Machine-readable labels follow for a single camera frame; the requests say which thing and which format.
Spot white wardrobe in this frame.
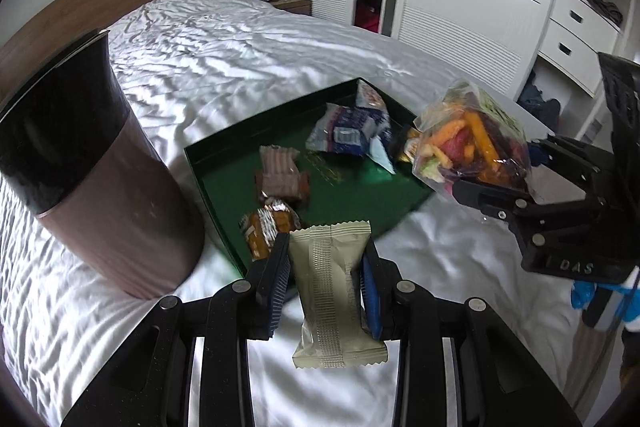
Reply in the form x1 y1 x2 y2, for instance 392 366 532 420
277 0 566 100

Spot pink striped snack packet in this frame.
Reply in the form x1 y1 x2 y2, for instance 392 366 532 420
259 145 301 198

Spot dark round biscuit packet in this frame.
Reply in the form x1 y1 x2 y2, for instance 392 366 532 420
399 127 426 165

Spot dark clothes on floor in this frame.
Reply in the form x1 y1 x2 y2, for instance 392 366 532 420
517 74 561 130

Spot copper and black electric kettle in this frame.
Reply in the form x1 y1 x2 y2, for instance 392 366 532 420
0 29 206 299

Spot wooden nightstand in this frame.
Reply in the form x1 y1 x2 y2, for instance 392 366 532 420
272 0 313 16

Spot wooden bed with white sheet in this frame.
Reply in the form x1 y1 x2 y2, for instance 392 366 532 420
0 0 621 427

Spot brown snack packet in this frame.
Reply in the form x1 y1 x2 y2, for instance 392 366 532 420
239 197 302 262

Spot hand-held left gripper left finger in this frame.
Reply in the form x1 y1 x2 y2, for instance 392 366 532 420
60 237 293 427

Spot person's right hand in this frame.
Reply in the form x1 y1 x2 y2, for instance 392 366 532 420
570 274 640 333

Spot green tray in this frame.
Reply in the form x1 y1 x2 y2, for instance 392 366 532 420
184 78 431 275

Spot clear bag of colourful snacks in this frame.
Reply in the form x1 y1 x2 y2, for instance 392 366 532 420
412 79 532 202

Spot blue snack packet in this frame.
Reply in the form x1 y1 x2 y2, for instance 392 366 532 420
306 103 392 158

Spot long white snack packet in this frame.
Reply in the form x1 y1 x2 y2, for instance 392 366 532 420
355 79 398 175

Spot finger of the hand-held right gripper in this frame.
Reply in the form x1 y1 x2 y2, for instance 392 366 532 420
529 134 614 204
452 179 599 238

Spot pale green snack packet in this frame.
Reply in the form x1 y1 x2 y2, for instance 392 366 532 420
289 221 390 370

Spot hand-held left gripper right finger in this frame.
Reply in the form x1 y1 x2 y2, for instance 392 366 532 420
358 242 584 427

